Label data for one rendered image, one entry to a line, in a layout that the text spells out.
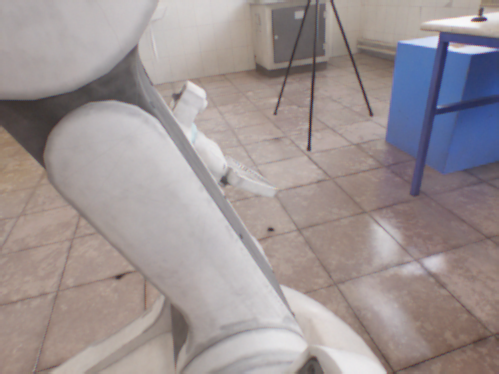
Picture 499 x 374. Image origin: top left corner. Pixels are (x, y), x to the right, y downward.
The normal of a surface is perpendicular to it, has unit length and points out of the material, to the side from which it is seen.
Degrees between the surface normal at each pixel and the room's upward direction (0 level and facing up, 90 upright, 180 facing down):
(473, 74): 90
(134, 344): 90
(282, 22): 90
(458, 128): 90
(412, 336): 0
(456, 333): 0
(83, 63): 113
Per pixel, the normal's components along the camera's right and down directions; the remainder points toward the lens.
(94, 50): 0.50, 0.69
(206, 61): 0.27, 0.48
